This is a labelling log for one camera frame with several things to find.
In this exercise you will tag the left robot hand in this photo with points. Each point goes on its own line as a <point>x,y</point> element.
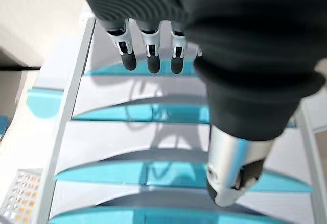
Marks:
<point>242,43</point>

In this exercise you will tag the white medical drawer cart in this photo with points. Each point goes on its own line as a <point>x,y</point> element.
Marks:
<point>66,111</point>

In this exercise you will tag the white mesh basket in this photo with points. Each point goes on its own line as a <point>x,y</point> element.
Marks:
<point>24,198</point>

